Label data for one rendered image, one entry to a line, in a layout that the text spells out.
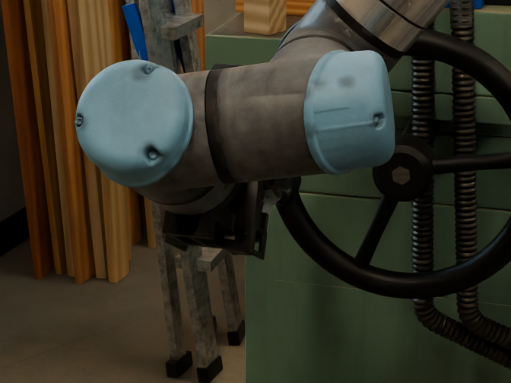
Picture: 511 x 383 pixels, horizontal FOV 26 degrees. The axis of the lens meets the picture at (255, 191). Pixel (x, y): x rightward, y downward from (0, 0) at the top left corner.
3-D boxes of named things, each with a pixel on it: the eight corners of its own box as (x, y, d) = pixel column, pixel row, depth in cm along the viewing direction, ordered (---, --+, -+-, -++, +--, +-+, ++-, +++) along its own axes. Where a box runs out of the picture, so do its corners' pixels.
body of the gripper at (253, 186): (182, 251, 94) (134, 229, 82) (196, 153, 95) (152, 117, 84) (269, 261, 92) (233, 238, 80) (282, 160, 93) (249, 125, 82)
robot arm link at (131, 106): (199, 167, 66) (65, 182, 67) (242, 201, 76) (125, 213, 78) (193, 41, 67) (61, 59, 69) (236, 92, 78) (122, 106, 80)
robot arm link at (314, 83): (387, 23, 75) (230, 45, 78) (376, 58, 65) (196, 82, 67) (401, 134, 78) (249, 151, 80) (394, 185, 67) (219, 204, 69)
